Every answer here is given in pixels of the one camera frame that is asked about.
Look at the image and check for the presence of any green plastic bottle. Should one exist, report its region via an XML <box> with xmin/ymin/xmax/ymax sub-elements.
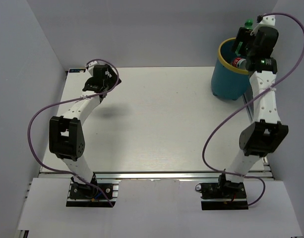
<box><xmin>233</xmin><ymin>19</ymin><xmax>253</xmax><ymax>56</ymax></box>

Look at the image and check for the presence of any red label water bottle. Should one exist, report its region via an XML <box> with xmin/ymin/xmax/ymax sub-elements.
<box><xmin>231</xmin><ymin>57</ymin><xmax>246</xmax><ymax>70</ymax></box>

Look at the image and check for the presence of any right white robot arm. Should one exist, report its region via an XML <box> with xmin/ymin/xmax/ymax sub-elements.
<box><xmin>217</xmin><ymin>26</ymin><xmax>289</xmax><ymax>198</ymax></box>

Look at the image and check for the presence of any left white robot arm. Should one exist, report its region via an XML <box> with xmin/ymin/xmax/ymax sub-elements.
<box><xmin>49</xmin><ymin>62</ymin><xmax>121</xmax><ymax>198</ymax></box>

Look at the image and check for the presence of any teal bin with yellow rim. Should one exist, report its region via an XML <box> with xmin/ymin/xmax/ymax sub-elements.
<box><xmin>211</xmin><ymin>38</ymin><xmax>249</xmax><ymax>101</ymax></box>

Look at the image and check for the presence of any blue label sticker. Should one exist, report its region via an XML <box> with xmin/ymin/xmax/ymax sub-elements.
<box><xmin>68</xmin><ymin>68</ymin><xmax>86</xmax><ymax>73</ymax></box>

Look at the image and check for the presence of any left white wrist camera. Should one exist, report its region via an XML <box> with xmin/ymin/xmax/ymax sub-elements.
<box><xmin>85</xmin><ymin>61</ymin><xmax>98</xmax><ymax>76</ymax></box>

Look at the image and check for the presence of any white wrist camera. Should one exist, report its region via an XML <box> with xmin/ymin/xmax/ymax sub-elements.
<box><xmin>250</xmin><ymin>15</ymin><xmax>276</xmax><ymax>36</ymax></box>
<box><xmin>85</xmin><ymin>61</ymin><xmax>98</xmax><ymax>76</ymax></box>

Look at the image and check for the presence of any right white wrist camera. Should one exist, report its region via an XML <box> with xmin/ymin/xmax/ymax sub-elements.
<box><xmin>250</xmin><ymin>15</ymin><xmax>276</xmax><ymax>36</ymax></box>

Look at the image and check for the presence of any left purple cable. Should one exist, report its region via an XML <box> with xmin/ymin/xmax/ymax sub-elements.
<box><xmin>27</xmin><ymin>59</ymin><xmax>120</xmax><ymax>208</ymax></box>

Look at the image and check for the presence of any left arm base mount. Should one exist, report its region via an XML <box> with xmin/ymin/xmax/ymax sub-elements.
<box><xmin>66</xmin><ymin>176</ymin><xmax>117</xmax><ymax>208</ymax></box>

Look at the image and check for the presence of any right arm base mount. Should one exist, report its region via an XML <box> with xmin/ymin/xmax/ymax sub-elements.
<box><xmin>195</xmin><ymin>174</ymin><xmax>248</xmax><ymax>211</ymax></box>

